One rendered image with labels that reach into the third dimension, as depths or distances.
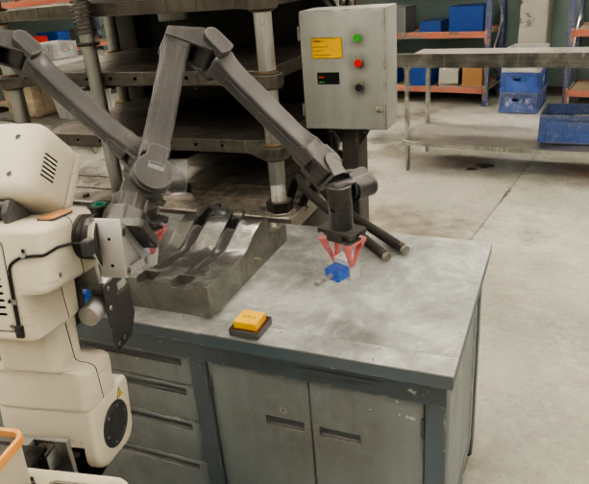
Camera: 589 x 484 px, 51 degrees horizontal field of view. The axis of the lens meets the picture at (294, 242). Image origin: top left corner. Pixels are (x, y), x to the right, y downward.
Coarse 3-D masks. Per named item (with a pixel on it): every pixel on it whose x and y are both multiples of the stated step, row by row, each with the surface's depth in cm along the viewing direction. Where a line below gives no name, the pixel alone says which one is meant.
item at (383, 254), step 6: (312, 198) 204; (318, 198) 203; (318, 204) 202; (324, 204) 200; (324, 210) 200; (360, 234) 187; (366, 234) 187; (366, 240) 185; (372, 240) 184; (366, 246) 185; (372, 246) 183; (378, 246) 182; (378, 252) 181; (384, 252) 180; (384, 258) 180
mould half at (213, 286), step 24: (192, 216) 189; (216, 216) 187; (216, 240) 179; (240, 240) 177; (264, 240) 184; (192, 264) 169; (216, 264) 168; (240, 264) 171; (144, 288) 164; (168, 288) 160; (192, 288) 157; (216, 288) 160; (192, 312) 161
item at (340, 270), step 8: (336, 256) 150; (344, 256) 149; (352, 256) 149; (336, 264) 149; (344, 264) 148; (328, 272) 147; (336, 272) 145; (344, 272) 147; (352, 272) 148; (320, 280) 144; (336, 280) 146
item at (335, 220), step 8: (344, 208) 141; (352, 208) 142; (336, 216) 141; (344, 216) 141; (352, 216) 143; (328, 224) 147; (336, 224) 142; (344, 224) 142; (352, 224) 143; (336, 232) 142; (344, 232) 142; (352, 232) 142; (360, 232) 143; (352, 240) 141
